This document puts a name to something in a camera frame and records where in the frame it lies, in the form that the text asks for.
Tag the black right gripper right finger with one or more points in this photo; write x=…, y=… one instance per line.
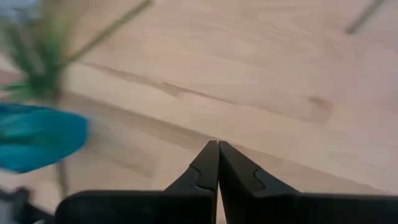
x=295, y=210

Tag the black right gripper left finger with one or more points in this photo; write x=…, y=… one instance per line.
x=140, y=208

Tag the white blossom flower bunch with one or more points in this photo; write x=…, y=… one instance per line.
x=43, y=71

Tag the red blossom flower bunch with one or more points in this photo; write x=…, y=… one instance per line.
x=362, y=18

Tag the blue patterned glass vase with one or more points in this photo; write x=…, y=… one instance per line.
x=37, y=140

